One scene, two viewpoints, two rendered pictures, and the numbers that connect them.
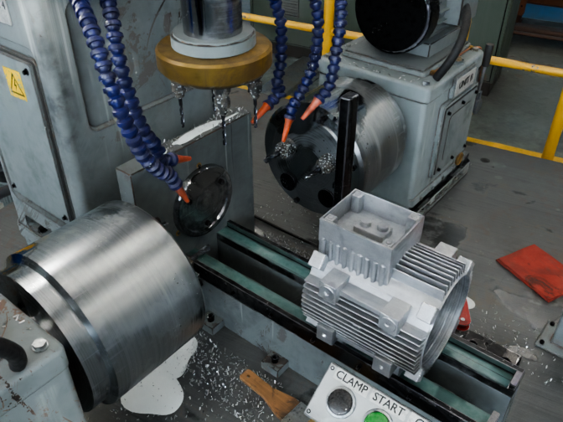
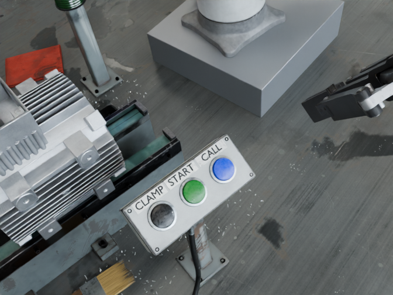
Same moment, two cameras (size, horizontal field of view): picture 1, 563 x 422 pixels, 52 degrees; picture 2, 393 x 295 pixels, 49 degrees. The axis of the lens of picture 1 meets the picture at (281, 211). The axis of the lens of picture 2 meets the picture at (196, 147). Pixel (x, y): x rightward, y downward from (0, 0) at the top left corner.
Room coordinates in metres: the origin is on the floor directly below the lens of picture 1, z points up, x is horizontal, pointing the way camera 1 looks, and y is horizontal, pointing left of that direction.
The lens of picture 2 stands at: (0.28, 0.16, 1.54)
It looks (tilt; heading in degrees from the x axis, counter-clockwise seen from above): 53 degrees down; 290
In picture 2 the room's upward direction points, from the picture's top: 10 degrees counter-clockwise
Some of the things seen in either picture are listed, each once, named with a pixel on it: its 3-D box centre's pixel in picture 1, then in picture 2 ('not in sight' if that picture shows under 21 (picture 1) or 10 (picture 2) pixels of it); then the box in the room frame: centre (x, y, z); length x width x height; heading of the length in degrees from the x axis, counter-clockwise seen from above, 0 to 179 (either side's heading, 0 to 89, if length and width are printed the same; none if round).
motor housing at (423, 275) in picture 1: (386, 293); (38, 155); (0.66, -0.17, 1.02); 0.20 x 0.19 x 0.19; 53
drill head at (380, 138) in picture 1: (343, 139); not in sight; (1.11, -0.13, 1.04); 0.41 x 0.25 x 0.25; 142
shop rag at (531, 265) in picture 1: (541, 270); (33, 65); (0.95, -0.57, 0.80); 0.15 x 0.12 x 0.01; 28
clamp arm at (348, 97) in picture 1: (345, 162); not in sight; (0.87, -0.11, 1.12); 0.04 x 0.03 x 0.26; 52
